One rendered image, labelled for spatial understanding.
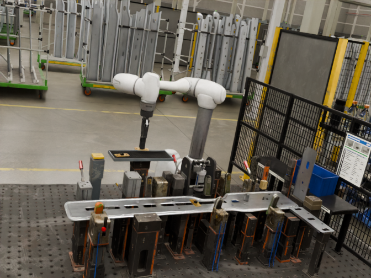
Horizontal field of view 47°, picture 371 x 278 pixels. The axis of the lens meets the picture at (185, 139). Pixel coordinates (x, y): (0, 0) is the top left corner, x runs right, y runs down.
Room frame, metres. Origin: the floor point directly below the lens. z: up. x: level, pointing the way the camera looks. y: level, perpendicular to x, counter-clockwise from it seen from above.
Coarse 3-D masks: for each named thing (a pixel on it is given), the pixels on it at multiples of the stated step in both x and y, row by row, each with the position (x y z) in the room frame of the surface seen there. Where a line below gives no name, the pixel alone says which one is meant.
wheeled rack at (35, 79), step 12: (0, 0) 8.99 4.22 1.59; (48, 12) 7.68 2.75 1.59; (24, 36) 9.21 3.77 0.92; (12, 48) 7.43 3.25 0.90; (24, 48) 7.53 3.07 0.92; (48, 48) 7.69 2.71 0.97; (48, 60) 7.70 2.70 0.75; (0, 72) 7.35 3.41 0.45; (12, 72) 8.35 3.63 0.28; (24, 72) 8.55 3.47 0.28; (36, 72) 8.76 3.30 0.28; (0, 84) 7.34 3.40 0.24; (12, 84) 7.43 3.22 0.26; (24, 84) 7.51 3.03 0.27; (36, 84) 7.64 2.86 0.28
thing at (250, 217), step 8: (248, 216) 2.16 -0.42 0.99; (248, 224) 2.13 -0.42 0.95; (248, 232) 2.13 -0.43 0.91; (240, 240) 2.18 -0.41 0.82; (248, 240) 2.14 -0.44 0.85; (240, 248) 2.16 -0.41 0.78; (248, 248) 2.15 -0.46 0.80; (240, 256) 2.15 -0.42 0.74; (240, 264) 2.12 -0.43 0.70; (248, 264) 2.14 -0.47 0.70
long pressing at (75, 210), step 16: (256, 192) 2.49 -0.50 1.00; (272, 192) 2.54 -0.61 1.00; (80, 208) 1.90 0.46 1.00; (128, 208) 1.99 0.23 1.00; (144, 208) 2.02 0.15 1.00; (160, 208) 2.05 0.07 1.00; (176, 208) 2.08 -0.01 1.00; (192, 208) 2.11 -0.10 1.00; (208, 208) 2.15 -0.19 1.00; (224, 208) 2.19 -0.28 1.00; (240, 208) 2.22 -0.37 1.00; (256, 208) 2.26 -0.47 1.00; (288, 208) 2.35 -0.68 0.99
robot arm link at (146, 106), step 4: (140, 100) 2.39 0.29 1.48; (144, 100) 2.36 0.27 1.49; (140, 104) 2.39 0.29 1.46; (144, 104) 2.36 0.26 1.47; (148, 104) 2.35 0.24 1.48; (152, 104) 2.36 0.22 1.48; (140, 108) 2.38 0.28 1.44; (144, 108) 2.35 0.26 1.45; (148, 108) 2.36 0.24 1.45; (152, 108) 2.37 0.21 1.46
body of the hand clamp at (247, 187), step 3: (246, 180) 2.54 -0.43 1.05; (243, 183) 2.56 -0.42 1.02; (246, 183) 2.53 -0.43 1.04; (249, 183) 2.51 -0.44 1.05; (252, 183) 2.55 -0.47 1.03; (243, 186) 2.55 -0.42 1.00; (246, 186) 2.53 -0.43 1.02; (249, 186) 2.51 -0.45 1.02; (252, 186) 2.52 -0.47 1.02; (255, 186) 2.54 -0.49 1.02; (243, 189) 2.55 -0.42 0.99; (246, 189) 2.52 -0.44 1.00; (249, 189) 2.51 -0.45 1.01; (252, 189) 2.52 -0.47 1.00; (243, 192) 2.54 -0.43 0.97; (237, 213) 2.56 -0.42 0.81; (234, 225) 2.57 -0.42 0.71
